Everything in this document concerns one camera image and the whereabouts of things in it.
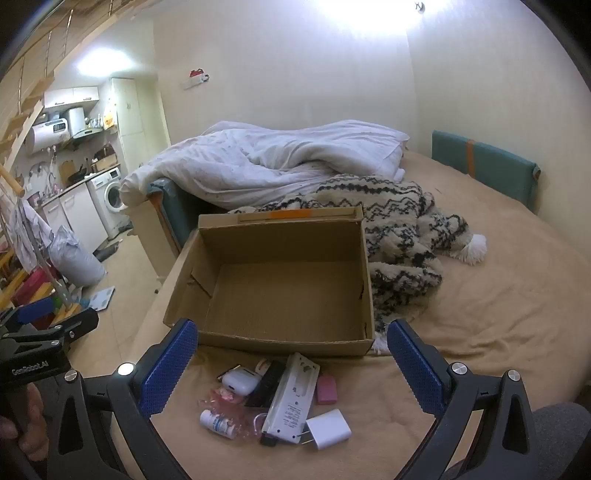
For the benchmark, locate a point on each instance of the yellow wooden rack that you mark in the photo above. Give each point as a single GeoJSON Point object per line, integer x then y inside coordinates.
{"type": "Point", "coordinates": [41, 295]}

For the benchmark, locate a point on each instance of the black oblong item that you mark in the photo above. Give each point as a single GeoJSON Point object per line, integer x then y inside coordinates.
{"type": "Point", "coordinates": [268, 381]}

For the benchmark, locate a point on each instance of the white water heater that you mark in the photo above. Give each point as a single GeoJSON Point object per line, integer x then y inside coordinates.
{"type": "Point", "coordinates": [46, 136]}

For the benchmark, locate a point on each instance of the brown cardboard box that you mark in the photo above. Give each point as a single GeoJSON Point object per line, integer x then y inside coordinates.
{"type": "Point", "coordinates": [286, 295]}

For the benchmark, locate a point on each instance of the teal padded bed end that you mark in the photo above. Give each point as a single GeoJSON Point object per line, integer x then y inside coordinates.
{"type": "Point", "coordinates": [178, 212]}

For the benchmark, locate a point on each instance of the white duvet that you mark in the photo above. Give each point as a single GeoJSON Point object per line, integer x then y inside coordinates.
{"type": "Point", "coordinates": [277, 157]}

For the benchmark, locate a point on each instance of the white wall fixture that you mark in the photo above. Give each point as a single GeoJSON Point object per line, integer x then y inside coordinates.
{"type": "Point", "coordinates": [194, 79]}

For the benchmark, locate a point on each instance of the white bathroom scale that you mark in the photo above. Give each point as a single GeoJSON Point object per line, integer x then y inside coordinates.
{"type": "Point", "coordinates": [100, 299]}

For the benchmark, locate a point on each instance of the black patterned cream blanket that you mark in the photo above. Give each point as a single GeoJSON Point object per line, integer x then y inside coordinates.
{"type": "Point", "coordinates": [397, 221]}

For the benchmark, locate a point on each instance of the grey stuffed bag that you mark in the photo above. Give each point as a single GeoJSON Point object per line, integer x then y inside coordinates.
{"type": "Point", "coordinates": [76, 258]}

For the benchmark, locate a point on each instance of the white charger plug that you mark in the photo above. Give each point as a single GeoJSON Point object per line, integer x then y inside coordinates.
{"type": "Point", "coordinates": [328, 429]}

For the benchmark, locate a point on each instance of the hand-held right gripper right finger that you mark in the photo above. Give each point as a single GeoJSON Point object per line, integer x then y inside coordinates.
{"type": "Point", "coordinates": [415, 369]}

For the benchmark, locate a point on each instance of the white pill bottle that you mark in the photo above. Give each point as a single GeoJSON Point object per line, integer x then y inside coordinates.
{"type": "Point", "coordinates": [214, 422]}

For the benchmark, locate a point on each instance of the small white red tube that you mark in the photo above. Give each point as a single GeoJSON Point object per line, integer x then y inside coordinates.
{"type": "Point", "coordinates": [263, 366]}

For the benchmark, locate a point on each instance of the person's right leg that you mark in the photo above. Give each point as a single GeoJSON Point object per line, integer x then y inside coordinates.
{"type": "Point", "coordinates": [561, 438]}

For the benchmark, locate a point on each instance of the grey hanging cloth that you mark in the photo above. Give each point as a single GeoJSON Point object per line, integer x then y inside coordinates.
{"type": "Point", "coordinates": [30, 235]}

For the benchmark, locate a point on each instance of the person's left hand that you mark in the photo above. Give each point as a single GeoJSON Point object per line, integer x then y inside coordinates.
{"type": "Point", "coordinates": [36, 424]}

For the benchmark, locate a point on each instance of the pink foot-shaped toy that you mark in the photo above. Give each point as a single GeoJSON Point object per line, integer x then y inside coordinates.
{"type": "Point", "coordinates": [226, 397]}

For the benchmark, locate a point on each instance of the wooden staircase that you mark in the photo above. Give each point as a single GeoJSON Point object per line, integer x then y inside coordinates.
{"type": "Point", "coordinates": [27, 115]}

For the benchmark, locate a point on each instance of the range hood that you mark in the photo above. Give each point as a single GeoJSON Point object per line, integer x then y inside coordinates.
{"type": "Point", "coordinates": [78, 122]}

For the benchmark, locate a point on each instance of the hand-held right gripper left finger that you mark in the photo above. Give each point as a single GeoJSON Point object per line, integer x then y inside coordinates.
{"type": "Point", "coordinates": [168, 369]}

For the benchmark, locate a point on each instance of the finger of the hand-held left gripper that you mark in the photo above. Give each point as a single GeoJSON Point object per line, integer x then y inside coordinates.
{"type": "Point", "coordinates": [78, 321]}
{"type": "Point", "coordinates": [34, 310]}

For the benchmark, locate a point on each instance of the white washing machine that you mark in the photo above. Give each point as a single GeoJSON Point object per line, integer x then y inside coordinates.
{"type": "Point", "coordinates": [108, 198]}

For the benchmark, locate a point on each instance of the white rectangular device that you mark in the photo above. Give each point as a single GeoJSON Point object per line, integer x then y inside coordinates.
{"type": "Point", "coordinates": [291, 401]}

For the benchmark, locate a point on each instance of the white earbud case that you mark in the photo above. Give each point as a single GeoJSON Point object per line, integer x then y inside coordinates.
{"type": "Point", "coordinates": [240, 382]}

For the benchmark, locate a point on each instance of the white kitchen base cabinet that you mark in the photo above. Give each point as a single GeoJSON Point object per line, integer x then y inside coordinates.
{"type": "Point", "coordinates": [76, 212]}

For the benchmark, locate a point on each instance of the tall cream cabinet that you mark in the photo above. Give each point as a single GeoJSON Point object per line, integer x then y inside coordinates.
{"type": "Point", "coordinates": [129, 124]}

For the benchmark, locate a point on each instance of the white wall cabinets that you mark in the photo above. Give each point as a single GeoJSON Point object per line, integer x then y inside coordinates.
{"type": "Point", "coordinates": [71, 97]}

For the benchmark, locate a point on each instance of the small pink bottle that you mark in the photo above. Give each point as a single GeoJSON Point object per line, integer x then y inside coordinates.
{"type": "Point", "coordinates": [326, 390]}

